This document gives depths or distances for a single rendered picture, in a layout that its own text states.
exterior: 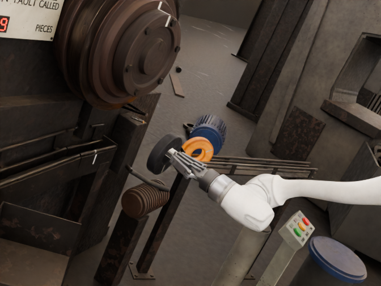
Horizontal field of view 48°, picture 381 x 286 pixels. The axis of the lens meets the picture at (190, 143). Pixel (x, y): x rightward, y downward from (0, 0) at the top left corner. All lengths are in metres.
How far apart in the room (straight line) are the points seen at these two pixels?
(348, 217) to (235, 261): 1.40
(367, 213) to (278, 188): 1.89
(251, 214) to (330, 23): 2.86
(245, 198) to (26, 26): 0.80
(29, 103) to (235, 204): 0.69
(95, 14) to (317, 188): 0.81
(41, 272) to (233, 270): 1.12
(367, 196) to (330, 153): 2.66
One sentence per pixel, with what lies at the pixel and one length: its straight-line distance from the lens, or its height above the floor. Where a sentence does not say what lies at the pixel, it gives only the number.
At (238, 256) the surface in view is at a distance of 2.05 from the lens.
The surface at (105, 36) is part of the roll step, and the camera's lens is 1.27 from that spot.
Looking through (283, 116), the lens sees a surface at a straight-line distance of 4.03.
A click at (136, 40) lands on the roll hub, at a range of 1.27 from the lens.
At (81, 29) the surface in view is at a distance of 1.26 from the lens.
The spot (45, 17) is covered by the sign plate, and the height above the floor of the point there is 1.13.
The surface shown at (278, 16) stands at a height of 1.29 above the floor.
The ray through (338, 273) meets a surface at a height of 0.41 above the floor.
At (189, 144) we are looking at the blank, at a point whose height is 0.75.
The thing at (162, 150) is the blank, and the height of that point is 0.86.
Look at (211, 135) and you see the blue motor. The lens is 3.52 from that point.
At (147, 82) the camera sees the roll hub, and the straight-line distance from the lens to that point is 1.43.
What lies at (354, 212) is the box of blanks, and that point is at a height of 0.37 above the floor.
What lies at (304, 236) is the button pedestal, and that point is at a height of 0.59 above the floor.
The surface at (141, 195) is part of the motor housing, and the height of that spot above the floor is 0.53.
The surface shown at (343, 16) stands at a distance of 3.94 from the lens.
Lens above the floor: 1.41
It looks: 21 degrees down
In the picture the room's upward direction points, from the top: 24 degrees clockwise
